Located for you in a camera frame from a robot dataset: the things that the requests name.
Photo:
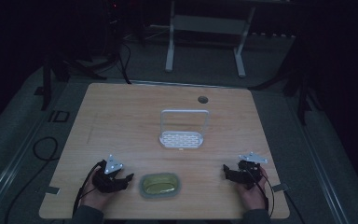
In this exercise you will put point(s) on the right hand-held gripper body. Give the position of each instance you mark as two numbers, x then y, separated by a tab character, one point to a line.
247	172

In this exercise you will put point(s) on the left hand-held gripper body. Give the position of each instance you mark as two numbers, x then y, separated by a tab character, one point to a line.
112	182

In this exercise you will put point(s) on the person's left hand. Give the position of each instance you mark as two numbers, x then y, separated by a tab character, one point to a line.
95	196

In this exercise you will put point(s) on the person's right hand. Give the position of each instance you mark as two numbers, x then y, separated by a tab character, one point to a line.
252	197

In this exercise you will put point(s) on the round table grommet hole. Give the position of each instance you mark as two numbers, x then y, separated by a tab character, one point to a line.
203	99

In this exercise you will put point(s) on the black floor stand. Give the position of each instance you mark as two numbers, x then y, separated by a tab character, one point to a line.
59	68
301	84

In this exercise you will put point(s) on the white slotted rack with frame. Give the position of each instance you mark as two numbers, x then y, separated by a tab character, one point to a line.
182	130

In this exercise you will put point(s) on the white metal desk frame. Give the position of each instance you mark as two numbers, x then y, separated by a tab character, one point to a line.
205	26

